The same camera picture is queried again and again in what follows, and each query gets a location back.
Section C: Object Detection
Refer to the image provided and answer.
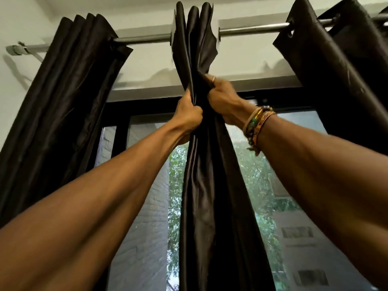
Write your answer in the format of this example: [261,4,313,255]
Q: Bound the grey concrete building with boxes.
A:
[268,172,377,291]

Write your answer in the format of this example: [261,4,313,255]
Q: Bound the person's right hand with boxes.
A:
[203,74,257,128]

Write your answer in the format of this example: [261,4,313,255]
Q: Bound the orange woven patterned bracelet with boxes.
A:
[250,110,277,157]

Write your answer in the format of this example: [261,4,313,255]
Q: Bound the green beaded bracelet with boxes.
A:
[245,105,274,148]

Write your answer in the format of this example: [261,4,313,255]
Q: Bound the grey metal curtain rod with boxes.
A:
[5,13,388,57]

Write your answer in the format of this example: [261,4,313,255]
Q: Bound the dark brown curtain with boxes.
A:
[171,1,276,291]
[272,0,388,156]
[0,13,134,228]

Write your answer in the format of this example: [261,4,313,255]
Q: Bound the person's left hand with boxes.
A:
[169,89,204,146]

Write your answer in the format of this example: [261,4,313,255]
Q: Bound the person's left forearm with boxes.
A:
[0,121,186,291]

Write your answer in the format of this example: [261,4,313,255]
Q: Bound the person's right forearm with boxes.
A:
[257,115,388,290]

